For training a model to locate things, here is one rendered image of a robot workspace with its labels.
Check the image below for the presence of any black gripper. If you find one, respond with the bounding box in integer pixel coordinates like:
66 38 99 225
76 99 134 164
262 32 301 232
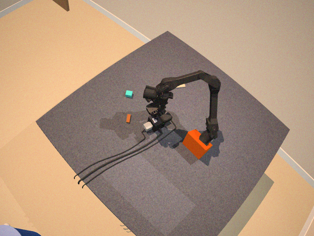
146 97 172 123

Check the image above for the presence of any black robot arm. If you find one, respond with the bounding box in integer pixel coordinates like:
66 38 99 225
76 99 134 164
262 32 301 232
143 70 221 146

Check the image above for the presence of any turquoise block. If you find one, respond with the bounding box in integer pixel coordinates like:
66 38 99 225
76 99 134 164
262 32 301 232
125 90 133 98

